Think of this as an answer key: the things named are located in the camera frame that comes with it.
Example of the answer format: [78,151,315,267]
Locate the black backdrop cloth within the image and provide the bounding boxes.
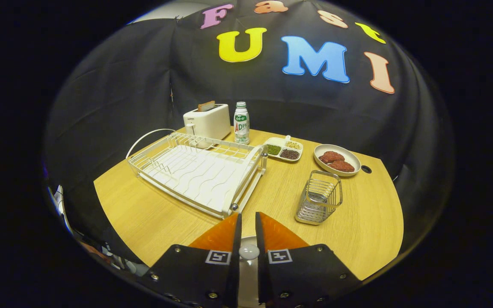
[43,0,454,266]

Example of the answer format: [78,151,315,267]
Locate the red meat patty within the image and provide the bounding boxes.
[318,151,345,164]
[329,160,355,173]

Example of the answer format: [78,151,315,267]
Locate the beige plate with meat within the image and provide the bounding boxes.
[314,144,362,178]

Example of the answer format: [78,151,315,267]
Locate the beige round plate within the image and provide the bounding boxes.
[237,235,261,308]

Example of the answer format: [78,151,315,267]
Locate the white divided tray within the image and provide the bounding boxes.
[263,136,304,163]

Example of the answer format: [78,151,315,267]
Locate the white toaster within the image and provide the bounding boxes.
[183,104,232,150]

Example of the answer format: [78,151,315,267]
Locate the white bottle with green label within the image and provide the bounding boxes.
[234,101,250,145]

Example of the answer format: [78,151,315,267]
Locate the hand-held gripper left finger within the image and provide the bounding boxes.
[137,213,243,308]

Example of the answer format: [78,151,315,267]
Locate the white wire dish rack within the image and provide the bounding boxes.
[126,128,268,219]

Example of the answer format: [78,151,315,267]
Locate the metal wire basket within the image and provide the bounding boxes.
[295,170,344,226]

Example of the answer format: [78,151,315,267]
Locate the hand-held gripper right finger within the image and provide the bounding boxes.
[255,211,363,308]

